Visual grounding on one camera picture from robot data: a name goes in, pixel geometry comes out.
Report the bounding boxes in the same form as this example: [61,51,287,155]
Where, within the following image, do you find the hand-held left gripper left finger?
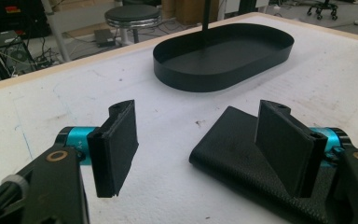
[87,99,140,199]

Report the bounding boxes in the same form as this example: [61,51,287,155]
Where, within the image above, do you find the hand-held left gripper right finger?
[255,99,328,199]

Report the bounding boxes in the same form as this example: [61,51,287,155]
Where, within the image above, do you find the black leather wallet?
[188,105,339,224]

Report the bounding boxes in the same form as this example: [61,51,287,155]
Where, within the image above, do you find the black oval metal tray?
[152,0,295,93]

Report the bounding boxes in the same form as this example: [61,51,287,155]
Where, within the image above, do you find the white table leg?
[41,0,73,63]

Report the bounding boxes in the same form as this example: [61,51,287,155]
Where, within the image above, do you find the black round stool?
[104,4,163,47]

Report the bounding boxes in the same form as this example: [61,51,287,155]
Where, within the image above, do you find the black computer tower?
[0,30,37,76]

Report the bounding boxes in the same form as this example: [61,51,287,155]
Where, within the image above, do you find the black office chair base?
[306,0,339,21]

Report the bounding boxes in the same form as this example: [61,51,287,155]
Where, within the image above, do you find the cardboard box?
[161,0,220,26]

